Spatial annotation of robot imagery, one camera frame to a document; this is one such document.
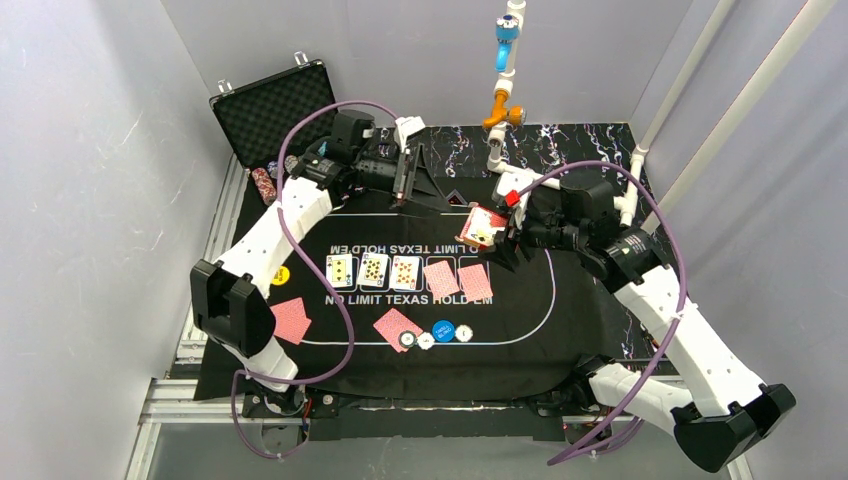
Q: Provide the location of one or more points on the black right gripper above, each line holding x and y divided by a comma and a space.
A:
515, 234

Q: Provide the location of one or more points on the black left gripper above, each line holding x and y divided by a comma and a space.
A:
403, 178

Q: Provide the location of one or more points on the red playing card box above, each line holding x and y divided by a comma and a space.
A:
481, 227

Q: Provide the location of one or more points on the face-up diamond card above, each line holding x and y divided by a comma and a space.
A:
404, 273

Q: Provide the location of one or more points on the white grey poker chip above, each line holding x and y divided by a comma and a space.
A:
463, 333

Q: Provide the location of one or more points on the face-up spade card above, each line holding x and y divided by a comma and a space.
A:
339, 271
372, 273

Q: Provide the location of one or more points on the blue small blind button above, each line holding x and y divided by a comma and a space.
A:
443, 331

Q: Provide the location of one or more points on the red backed playing card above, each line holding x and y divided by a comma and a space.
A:
391, 324

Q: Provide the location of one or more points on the yellow big blind button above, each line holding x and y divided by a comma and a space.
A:
281, 277

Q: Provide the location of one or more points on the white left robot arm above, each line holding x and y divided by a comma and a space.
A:
229, 295

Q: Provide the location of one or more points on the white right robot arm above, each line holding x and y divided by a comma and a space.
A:
723, 408

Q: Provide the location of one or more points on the triangular all-in button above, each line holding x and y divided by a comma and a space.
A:
454, 198

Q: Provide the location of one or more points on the black poker table mat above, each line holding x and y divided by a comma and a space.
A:
424, 358

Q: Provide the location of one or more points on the red poker chip stack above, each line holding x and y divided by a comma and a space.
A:
265, 185

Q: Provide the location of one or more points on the black aluminium chip case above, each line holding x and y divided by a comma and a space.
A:
256, 118

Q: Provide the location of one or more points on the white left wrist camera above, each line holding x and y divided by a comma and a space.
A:
407, 128

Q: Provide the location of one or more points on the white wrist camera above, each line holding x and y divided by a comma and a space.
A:
407, 128
507, 195

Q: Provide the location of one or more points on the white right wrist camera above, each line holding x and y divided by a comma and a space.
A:
507, 195

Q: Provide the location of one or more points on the white pvc pipe frame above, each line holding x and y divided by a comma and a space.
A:
740, 49

